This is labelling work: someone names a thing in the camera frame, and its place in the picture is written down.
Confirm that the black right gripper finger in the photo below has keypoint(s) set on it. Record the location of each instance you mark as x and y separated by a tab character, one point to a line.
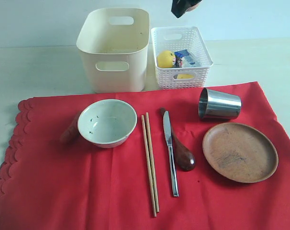
179	7

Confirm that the cream plastic bin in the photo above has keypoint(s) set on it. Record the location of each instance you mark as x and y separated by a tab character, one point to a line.
113	44

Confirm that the white perforated plastic basket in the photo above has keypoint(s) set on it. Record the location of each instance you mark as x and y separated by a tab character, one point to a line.
178	38

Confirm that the white ceramic bowl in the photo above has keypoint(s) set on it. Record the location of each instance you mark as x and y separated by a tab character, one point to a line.
107	123

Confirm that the brown egg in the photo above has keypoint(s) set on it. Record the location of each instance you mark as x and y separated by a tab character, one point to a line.
192	7

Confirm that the dark wooden spoon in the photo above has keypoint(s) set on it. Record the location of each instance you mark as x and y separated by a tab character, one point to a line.
181	154

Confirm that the blue white milk carton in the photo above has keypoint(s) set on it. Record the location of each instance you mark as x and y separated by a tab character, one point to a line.
185	59

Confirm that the yellow lemon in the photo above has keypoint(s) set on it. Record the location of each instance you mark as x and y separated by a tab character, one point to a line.
166	59

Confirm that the stainless steel cup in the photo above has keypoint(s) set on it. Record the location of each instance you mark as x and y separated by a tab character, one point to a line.
215	104

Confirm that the left wooden chopstick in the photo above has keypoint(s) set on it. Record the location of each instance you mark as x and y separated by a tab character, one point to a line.
153	201

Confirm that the silver table knife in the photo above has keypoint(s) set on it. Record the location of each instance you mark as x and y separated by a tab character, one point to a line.
170	148

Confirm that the brown wooden plate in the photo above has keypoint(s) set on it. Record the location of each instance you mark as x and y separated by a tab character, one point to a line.
240	152

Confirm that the red scalloped tablecloth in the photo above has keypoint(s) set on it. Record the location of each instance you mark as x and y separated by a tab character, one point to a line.
47	185

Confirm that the yellow cheese wedge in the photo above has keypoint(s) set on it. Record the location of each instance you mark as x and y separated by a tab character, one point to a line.
184	76

